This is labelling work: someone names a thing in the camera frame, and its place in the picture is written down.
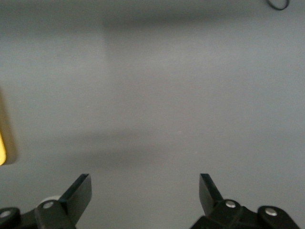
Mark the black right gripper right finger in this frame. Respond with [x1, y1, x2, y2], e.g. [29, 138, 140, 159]
[190, 173, 301, 229]

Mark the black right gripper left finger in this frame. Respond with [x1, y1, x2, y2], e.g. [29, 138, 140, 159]
[0, 173, 92, 229]

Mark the yellow plastic tray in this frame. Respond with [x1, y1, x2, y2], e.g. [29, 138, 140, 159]
[0, 86, 19, 167]

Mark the thin black looped cable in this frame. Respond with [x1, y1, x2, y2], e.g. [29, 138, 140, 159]
[265, 0, 291, 11]

